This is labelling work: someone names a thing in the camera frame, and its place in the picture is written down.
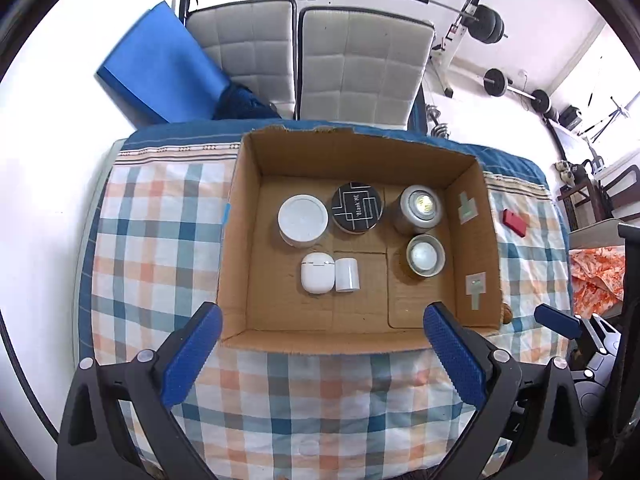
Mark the white round jar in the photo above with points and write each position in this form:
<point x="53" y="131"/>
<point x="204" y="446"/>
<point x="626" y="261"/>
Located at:
<point x="302" y="220"/>

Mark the white barbell rack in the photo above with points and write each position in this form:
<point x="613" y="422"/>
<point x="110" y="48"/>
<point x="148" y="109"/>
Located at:
<point x="457" y="30"/>

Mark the black speaker box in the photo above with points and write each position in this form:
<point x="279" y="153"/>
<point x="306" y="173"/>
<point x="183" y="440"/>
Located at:
<point x="570" y="117"/>

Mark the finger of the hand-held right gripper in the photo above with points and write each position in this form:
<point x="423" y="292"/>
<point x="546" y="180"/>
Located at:
<point x="557" y="321"/>

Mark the small red box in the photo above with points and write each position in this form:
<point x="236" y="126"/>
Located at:
<point x="516" y="222"/>

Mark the white shoe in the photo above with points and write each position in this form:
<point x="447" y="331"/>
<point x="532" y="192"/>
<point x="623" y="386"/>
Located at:
<point x="568" y="176"/>
<point x="562" y="166"/>

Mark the orange patterned cloth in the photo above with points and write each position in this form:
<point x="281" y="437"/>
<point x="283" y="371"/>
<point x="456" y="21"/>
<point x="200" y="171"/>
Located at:
<point x="597" y="275"/>

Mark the grey padded chair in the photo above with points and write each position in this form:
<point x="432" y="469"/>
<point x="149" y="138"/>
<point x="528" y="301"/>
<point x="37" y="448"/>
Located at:
<point x="245" y="45"/>
<point x="360" y="65"/>

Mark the short silver tin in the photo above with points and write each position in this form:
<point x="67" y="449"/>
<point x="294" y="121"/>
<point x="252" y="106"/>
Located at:
<point x="425" y="256"/>

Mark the black round tin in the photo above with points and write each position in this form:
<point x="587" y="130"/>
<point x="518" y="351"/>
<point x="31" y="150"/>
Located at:
<point x="358" y="207"/>

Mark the brown wooden chair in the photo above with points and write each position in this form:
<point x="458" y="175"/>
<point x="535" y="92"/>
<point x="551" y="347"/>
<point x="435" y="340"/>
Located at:
<point x="620" y="185"/>

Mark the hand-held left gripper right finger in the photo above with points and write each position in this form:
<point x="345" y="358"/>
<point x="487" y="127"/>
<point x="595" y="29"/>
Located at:
<point x="455" y="355"/>

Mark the long barbell with black plates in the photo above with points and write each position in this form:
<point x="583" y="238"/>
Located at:
<point x="487" y="25"/>

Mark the checked tablecloth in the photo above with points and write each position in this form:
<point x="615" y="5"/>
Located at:
<point x="160" y="240"/>

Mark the blue foam mat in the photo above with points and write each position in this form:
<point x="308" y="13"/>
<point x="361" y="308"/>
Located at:
<point x="160" y="65"/>

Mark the black exercise machine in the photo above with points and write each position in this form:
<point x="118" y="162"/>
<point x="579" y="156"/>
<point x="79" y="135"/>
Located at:
<point x="600" y="125"/>

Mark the cardboard box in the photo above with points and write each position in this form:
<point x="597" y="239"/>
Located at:
<point x="360" y="315"/>

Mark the dark blue cloth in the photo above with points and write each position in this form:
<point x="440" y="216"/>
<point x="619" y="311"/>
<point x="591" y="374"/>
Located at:
<point x="245" y="102"/>

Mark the short barbell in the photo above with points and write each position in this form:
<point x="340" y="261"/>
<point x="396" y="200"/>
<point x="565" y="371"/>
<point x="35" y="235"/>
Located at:
<point x="495" y="81"/>

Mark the small white cylinder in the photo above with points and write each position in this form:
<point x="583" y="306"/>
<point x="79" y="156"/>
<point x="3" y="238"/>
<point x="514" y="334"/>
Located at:
<point x="346" y="274"/>

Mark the tall silver tin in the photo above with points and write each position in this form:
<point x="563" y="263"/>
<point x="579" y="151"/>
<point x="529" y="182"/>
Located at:
<point x="417" y="210"/>

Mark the white earbuds case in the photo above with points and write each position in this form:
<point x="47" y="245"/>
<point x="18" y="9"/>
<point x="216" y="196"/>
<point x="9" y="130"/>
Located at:
<point x="317" y="273"/>

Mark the beige chair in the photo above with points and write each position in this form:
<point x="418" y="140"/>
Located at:
<point x="592" y="232"/>

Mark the chrome dumbbell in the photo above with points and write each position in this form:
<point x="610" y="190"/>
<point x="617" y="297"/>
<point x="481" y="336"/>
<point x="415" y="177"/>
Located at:
<point x="441" y="131"/>
<point x="434" y="113"/>

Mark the small brown ball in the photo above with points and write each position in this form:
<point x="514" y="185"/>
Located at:
<point x="506" y="314"/>

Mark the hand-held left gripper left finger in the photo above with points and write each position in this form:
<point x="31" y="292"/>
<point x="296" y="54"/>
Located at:
<point x="192" y="355"/>

